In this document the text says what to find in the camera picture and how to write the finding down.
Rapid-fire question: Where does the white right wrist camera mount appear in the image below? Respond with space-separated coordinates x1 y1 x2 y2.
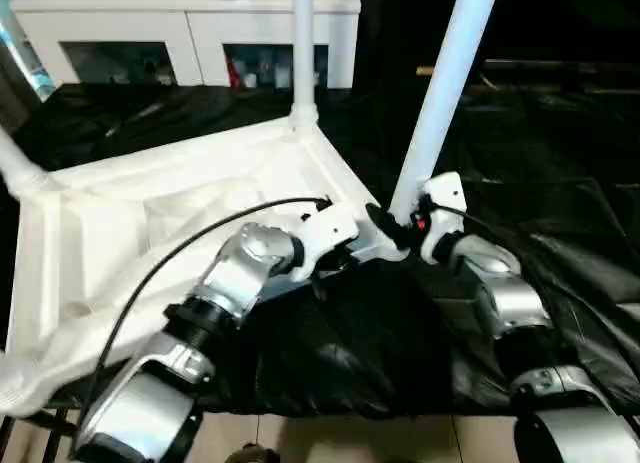
417 171 469 263

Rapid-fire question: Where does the light blue plastic wrap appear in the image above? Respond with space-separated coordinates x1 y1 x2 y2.
0 0 56 102

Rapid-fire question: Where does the white cabinet with glass doors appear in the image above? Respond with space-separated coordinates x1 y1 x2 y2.
9 0 362 89

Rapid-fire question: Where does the dark robot torso part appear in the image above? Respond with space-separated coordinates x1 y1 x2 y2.
227 445 281 463

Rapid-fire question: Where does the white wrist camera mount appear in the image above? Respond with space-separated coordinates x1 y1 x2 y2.
294 202 361 285
417 171 469 263

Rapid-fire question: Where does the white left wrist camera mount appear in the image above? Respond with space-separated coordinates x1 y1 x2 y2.
294 202 361 285

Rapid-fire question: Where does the black glossy mat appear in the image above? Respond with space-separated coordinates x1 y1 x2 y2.
0 80 640 419

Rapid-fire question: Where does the black folding table frame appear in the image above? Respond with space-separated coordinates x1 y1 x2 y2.
29 407 86 463

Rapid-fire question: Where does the white plastic table top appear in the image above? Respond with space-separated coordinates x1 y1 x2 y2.
0 110 416 419

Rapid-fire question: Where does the long black bar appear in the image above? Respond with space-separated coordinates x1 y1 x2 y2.
484 59 640 75

